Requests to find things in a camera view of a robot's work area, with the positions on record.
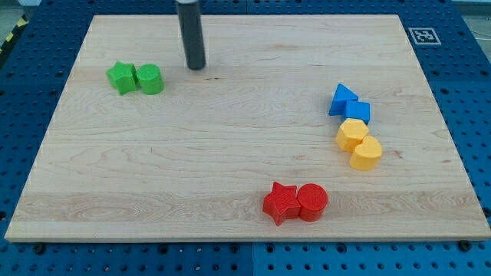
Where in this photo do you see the blue cube block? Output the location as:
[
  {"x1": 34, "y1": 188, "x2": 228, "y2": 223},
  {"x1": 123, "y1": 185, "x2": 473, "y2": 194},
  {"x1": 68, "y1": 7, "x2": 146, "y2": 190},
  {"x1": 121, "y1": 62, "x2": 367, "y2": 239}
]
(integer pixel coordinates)
[{"x1": 342, "y1": 100, "x2": 371, "y2": 124}]

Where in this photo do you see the light wooden board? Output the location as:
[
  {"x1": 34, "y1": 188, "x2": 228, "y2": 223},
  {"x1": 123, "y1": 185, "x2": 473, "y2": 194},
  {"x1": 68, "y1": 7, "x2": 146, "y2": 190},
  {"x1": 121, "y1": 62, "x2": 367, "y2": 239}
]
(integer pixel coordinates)
[{"x1": 5, "y1": 15, "x2": 490, "y2": 243}]

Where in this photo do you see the blue triangle block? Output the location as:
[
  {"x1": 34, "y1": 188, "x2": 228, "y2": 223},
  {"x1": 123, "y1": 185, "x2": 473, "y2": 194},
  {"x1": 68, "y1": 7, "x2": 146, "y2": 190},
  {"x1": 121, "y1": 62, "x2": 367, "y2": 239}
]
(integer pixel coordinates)
[{"x1": 328, "y1": 84, "x2": 358, "y2": 116}]

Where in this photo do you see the yellow hexagon block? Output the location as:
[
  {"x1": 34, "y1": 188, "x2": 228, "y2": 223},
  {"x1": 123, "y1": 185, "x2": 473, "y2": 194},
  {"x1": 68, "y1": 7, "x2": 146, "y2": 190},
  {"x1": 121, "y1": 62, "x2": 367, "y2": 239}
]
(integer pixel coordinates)
[{"x1": 335, "y1": 118, "x2": 370, "y2": 152}]

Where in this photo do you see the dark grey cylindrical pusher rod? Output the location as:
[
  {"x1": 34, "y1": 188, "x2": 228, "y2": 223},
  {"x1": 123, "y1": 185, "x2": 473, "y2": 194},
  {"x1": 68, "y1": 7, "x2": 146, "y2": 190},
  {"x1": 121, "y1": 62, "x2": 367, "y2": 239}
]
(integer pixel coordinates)
[{"x1": 176, "y1": 0, "x2": 206, "y2": 71}]

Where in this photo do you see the yellow heart block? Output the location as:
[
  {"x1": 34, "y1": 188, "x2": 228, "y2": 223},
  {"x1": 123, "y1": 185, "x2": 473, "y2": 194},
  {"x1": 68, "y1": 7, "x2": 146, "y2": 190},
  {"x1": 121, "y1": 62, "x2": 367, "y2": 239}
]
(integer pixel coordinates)
[{"x1": 349, "y1": 136, "x2": 383, "y2": 171}]

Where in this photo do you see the yellow black hazard tape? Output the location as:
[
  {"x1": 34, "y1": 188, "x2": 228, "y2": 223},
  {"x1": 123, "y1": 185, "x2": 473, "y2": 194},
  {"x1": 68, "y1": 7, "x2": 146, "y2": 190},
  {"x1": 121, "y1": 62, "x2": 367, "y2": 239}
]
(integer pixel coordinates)
[{"x1": 1, "y1": 15, "x2": 29, "y2": 56}]

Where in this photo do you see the white fiducial marker tag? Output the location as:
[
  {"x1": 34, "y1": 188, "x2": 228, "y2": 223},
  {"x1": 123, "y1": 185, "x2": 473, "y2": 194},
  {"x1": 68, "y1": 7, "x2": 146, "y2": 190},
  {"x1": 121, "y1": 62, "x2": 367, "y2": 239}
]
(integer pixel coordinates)
[{"x1": 409, "y1": 27, "x2": 441, "y2": 45}]

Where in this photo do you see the red star block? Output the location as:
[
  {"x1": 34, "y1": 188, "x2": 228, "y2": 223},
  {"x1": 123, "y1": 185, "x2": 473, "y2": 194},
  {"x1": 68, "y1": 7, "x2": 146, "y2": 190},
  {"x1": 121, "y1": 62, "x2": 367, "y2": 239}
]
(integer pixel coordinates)
[{"x1": 262, "y1": 182, "x2": 301, "y2": 226}]

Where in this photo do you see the green star block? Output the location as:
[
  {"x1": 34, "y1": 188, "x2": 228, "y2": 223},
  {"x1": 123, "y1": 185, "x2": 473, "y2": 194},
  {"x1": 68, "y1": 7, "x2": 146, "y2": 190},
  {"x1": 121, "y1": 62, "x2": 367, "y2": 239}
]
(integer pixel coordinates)
[{"x1": 106, "y1": 61, "x2": 138, "y2": 95}]

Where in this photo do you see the green cylinder block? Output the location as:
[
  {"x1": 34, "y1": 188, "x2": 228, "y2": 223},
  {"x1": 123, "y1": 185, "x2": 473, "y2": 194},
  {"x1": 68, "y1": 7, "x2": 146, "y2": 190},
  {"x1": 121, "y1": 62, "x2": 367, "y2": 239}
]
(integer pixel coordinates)
[{"x1": 137, "y1": 64, "x2": 164, "y2": 95}]

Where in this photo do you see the red cylinder block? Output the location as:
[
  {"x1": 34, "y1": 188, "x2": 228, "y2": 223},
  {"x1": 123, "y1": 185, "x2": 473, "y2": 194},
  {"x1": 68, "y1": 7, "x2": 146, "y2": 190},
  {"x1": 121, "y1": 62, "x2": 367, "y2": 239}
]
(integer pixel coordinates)
[{"x1": 297, "y1": 183, "x2": 328, "y2": 222}]

